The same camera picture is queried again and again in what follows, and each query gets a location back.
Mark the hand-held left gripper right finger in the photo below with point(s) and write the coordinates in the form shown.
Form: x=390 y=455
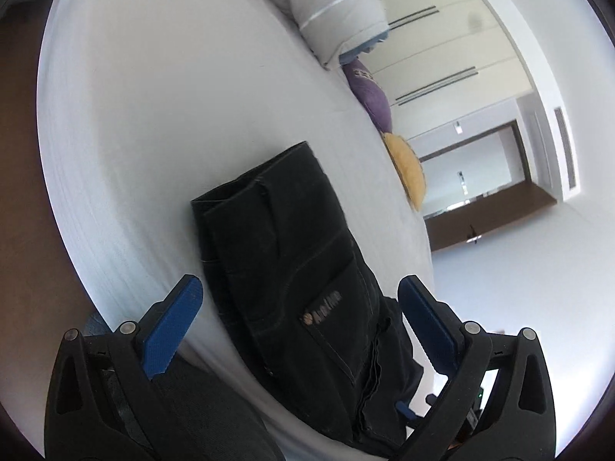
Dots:
x=427 y=321

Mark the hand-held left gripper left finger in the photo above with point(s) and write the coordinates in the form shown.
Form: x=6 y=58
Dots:
x=173 y=326

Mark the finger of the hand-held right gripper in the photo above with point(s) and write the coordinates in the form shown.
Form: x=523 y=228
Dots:
x=406 y=409

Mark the black pants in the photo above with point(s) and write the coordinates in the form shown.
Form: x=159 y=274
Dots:
x=288 y=259

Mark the person's leg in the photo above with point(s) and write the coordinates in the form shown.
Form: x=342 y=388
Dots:
x=206 y=413

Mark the brown door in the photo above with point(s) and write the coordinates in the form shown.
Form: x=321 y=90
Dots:
x=485 y=228

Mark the yellow cushion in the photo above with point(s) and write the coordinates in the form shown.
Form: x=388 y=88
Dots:
x=408 y=168

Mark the bed with white sheet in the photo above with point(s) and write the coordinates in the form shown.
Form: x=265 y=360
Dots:
x=144 y=105

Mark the purple cushion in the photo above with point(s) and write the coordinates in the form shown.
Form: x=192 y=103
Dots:
x=371 y=96

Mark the cream wardrobe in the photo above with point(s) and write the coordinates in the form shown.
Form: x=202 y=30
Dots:
x=456 y=43

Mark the rolled white duvet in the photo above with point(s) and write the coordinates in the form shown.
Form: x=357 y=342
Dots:
x=331 y=5

